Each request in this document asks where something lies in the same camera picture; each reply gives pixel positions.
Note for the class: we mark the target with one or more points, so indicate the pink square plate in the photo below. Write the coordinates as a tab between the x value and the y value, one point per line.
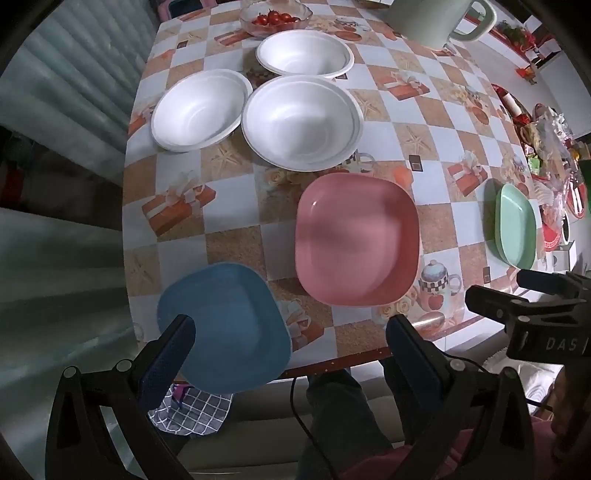
355	240

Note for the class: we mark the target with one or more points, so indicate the checkered printed tablecloth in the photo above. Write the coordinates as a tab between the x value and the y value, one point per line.
221	221

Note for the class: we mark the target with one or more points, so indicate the pile of colourful wrapped goods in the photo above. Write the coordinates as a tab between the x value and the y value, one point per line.
558	152

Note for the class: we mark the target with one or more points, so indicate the beige sofa seat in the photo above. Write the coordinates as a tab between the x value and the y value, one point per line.
258	429

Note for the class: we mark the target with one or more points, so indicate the blue white checkered cloth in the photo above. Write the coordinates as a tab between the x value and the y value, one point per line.
194	415

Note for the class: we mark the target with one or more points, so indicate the person's pink shirt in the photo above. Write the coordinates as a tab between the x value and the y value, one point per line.
485	461

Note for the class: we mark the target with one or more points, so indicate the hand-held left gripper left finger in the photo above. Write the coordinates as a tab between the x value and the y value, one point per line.
168	355

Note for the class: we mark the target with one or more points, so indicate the person's dark trouser leg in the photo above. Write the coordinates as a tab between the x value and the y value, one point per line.
341	415

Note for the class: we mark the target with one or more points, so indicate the red cherry tomatoes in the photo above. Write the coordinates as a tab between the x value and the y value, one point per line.
274	18

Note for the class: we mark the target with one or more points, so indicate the clear glass bowl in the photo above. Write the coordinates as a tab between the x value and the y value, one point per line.
249	21

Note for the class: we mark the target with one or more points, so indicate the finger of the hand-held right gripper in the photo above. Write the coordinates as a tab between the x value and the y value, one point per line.
494	302
540	280

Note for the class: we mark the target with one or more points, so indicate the blue square plate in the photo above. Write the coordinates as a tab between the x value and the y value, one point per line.
231	323

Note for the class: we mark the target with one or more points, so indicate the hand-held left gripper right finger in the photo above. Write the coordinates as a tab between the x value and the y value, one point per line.
411	355

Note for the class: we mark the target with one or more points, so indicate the person's right forearm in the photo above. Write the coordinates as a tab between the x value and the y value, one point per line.
565	415

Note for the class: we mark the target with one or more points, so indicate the pale green pitcher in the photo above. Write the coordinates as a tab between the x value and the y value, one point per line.
425	18

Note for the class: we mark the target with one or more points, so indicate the white foam bowl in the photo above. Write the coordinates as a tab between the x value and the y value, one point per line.
302	53
196	110
300	122

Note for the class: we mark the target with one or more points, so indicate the green square plate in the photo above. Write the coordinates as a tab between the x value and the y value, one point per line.
515	226

